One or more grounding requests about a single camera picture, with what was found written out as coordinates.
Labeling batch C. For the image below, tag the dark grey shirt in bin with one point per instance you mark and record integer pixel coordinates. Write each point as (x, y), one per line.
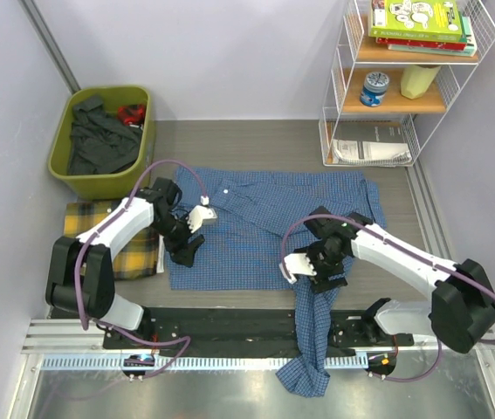
(101, 144)

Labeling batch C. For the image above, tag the olive green plastic bin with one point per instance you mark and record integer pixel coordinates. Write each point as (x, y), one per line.
(99, 187)

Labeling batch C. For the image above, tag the blue checked long sleeve shirt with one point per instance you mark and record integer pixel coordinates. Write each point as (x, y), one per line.
(242, 248)

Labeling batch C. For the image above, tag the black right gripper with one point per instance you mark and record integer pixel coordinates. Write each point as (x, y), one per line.
(321, 281)

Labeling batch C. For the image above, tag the red book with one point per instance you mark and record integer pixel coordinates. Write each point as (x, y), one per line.
(458, 46)

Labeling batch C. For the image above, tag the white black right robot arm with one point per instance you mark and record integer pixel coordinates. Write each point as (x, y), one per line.
(458, 307)

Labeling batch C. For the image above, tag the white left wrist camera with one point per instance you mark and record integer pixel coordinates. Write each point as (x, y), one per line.
(201, 215)

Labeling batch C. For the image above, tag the white folded paper booklet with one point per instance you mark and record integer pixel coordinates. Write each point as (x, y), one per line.
(369, 153)

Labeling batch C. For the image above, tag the pale yellow faceted vase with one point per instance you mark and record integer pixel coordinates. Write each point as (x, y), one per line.
(416, 80)

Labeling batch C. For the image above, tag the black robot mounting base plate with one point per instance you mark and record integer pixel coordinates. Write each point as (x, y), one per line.
(269, 332)

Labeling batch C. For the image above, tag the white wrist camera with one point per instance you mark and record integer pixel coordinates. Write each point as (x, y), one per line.
(201, 215)
(294, 265)

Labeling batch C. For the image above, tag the white wire shelf rack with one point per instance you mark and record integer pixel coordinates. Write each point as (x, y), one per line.
(397, 69)

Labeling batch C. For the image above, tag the folded yellow plaid shirt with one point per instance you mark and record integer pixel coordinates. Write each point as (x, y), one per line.
(138, 259)

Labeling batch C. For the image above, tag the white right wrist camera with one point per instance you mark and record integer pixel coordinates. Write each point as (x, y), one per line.
(294, 265)

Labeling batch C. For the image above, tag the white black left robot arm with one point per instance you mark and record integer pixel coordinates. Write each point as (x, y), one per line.
(81, 276)

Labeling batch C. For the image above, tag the aluminium extrusion rail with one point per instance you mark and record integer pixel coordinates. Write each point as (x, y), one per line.
(57, 335)

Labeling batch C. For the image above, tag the red black garment in bin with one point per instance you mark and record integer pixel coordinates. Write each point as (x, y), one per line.
(132, 115)

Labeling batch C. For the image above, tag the blue white round tin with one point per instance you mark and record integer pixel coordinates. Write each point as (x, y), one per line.
(374, 88)

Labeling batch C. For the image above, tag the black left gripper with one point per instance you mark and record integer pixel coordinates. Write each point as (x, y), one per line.
(182, 250)

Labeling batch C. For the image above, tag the white slotted cable duct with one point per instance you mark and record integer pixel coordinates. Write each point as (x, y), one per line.
(138, 362)

